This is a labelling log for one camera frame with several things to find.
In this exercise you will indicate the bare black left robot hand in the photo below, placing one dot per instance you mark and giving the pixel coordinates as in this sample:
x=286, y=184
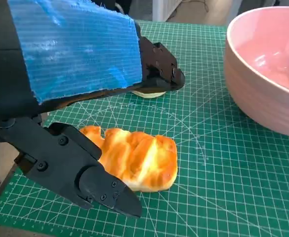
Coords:
x=72, y=49

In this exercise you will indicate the round toy bread bun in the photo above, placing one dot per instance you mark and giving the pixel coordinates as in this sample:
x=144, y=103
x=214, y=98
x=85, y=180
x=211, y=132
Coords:
x=149, y=95

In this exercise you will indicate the rectangular toy bread slice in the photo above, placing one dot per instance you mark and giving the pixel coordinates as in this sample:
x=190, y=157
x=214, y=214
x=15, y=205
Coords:
x=144, y=160

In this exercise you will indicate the pink bowl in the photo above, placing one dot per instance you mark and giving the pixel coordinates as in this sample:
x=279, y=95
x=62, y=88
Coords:
x=258, y=86

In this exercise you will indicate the small white cabinet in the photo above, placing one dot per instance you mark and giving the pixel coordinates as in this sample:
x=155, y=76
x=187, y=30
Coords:
x=166, y=10

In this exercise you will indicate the green cutting mat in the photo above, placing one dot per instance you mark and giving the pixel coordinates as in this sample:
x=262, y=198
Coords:
x=220, y=185

